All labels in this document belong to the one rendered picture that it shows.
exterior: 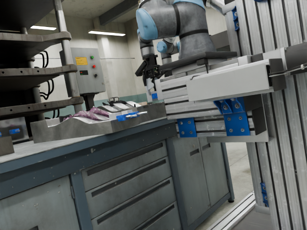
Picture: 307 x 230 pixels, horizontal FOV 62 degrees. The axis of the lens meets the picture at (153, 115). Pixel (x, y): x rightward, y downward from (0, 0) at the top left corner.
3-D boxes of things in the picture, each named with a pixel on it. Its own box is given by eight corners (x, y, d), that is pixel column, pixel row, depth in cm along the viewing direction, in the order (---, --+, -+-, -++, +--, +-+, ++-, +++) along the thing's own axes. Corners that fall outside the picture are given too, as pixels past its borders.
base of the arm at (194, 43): (224, 53, 102) (220, 28, 101) (202, 53, 91) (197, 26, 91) (193, 62, 113) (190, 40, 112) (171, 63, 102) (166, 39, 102)
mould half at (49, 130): (140, 123, 135) (136, 103, 135) (112, 133, 112) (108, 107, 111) (69, 133, 157) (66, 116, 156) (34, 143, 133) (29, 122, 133)
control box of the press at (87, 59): (130, 204, 237) (100, 46, 230) (103, 220, 215) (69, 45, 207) (115, 201, 252) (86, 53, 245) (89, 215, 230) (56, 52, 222)
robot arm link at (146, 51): (137, 49, 140) (147, 50, 146) (139, 58, 140) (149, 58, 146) (147, 46, 135) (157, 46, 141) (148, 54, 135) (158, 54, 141)
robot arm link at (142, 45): (136, 26, 134) (135, 31, 143) (140, 47, 135) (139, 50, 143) (151, 24, 135) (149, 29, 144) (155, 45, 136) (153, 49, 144)
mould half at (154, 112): (169, 115, 159) (165, 93, 158) (140, 122, 140) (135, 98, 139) (118, 121, 193) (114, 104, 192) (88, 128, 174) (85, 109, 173)
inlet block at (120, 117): (140, 120, 118) (138, 108, 117) (134, 122, 113) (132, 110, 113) (116, 123, 123) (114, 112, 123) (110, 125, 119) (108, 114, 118)
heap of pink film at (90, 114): (116, 116, 137) (113, 102, 136) (95, 121, 121) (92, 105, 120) (79, 122, 148) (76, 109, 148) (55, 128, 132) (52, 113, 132)
